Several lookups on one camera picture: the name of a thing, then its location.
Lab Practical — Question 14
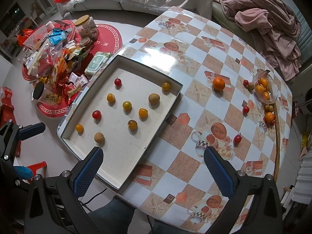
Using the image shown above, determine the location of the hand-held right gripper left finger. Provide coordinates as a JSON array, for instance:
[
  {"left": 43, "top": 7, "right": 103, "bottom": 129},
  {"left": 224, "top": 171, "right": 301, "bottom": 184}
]
[{"left": 23, "top": 147, "right": 104, "bottom": 234}]

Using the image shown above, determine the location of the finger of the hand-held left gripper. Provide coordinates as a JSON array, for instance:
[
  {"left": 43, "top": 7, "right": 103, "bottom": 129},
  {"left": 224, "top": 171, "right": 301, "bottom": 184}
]
[
  {"left": 0, "top": 151, "right": 32, "bottom": 200},
  {"left": 0, "top": 120, "right": 46, "bottom": 152}
]

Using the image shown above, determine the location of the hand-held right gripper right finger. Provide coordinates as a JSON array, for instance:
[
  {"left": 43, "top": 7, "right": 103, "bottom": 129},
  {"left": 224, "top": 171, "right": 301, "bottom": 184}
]
[{"left": 204, "top": 147, "right": 284, "bottom": 234}]

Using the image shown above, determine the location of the grey shallow tray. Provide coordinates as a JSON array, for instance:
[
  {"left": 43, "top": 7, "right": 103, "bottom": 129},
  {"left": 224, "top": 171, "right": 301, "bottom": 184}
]
[{"left": 57, "top": 55, "right": 184, "bottom": 190}]

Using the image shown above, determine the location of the blue fuzzy cloth item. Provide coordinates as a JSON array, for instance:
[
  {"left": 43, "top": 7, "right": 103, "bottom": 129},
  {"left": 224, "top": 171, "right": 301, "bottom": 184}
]
[{"left": 15, "top": 166, "right": 33, "bottom": 181}]

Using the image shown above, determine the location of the red gift box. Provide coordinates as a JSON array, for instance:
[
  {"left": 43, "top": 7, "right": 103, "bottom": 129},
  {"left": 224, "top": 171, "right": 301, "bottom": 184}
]
[
  {"left": 0, "top": 86, "right": 13, "bottom": 102},
  {"left": 0, "top": 102, "right": 17, "bottom": 127}
]

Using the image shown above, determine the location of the white printed canister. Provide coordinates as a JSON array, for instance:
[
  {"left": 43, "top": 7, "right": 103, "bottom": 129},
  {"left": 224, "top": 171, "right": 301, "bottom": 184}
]
[{"left": 32, "top": 82, "right": 62, "bottom": 106}]

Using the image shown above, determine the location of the person's left leg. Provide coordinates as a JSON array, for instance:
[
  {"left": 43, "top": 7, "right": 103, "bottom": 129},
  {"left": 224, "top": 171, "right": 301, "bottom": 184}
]
[{"left": 88, "top": 197, "right": 136, "bottom": 234}]

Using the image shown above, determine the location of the pile of snack packets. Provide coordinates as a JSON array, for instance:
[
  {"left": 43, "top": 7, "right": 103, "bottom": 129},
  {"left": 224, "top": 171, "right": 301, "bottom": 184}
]
[{"left": 23, "top": 27, "right": 98, "bottom": 103}]

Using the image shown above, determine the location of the white slatted panel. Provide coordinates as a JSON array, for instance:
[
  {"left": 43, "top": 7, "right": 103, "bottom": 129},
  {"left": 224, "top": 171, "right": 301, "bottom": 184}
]
[{"left": 284, "top": 155, "right": 312, "bottom": 206}]

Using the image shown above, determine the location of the green wet wipes pack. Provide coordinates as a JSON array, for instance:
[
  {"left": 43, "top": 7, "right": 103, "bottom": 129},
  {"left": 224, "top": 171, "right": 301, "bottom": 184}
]
[{"left": 84, "top": 52, "right": 111, "bottom": 76}]

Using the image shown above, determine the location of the orange plastic bag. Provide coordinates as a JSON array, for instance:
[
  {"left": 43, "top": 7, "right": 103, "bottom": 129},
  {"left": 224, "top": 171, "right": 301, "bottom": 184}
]
[{"left": 17, "top": 29, "right": 33, "bottom": 45}]

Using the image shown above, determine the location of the yellow object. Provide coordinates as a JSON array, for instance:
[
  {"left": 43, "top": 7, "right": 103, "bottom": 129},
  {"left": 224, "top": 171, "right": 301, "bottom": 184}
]
[{"left": 302, "top": 132, "right": 312, "bottom": 147}]

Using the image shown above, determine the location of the small dark jar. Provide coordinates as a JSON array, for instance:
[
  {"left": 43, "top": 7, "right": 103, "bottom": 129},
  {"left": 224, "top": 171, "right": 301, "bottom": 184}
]
[{"left": 79, "top": 38, "right": 94, "bottom": 48}]

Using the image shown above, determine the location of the clear glass bowl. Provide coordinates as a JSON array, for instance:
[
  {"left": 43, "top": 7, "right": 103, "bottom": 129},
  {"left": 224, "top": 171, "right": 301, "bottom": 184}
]
[{"left": 253, "top": 69, "right": 279, "bottom": 104}]

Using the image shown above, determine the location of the plastic jar with wooden lid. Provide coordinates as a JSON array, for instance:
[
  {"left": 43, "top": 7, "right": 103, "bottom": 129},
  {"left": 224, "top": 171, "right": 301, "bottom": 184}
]
[{"left": 74, "top": 15, "right": 99, "bottom": 42}]

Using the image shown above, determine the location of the checkered printed tablecloth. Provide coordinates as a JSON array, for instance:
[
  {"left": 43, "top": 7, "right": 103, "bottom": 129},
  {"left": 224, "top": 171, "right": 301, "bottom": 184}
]
[{"left": 113, "top": 6, "right": 294, "bottom": 234}]

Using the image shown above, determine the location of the red round patterned mat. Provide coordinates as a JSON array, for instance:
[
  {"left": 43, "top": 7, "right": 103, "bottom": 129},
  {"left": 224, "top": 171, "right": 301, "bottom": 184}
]
[{"left": 22, "top": 19, "right": 122, "bottom": 119}]

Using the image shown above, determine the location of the olive sofa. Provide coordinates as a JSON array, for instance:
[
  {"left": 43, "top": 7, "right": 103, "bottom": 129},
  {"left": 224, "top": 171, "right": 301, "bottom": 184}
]
[{"left": 211, "top": 1, "right": 283, "bottom": 69}]

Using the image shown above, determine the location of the pink blanket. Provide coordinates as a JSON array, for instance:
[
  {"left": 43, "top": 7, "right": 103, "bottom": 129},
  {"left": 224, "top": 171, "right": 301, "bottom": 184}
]
[{"left": 213, "top": 0, "right": 303, "bottom": 81}]

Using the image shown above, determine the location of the black cable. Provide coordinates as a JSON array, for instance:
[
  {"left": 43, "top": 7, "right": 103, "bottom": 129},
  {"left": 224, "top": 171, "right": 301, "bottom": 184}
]
[
  {"left": 80, "top": 188, "right": 108, "bottom": 209},
  {"left": 146, "top": 214, "right": 154, "bottom": 234}
]

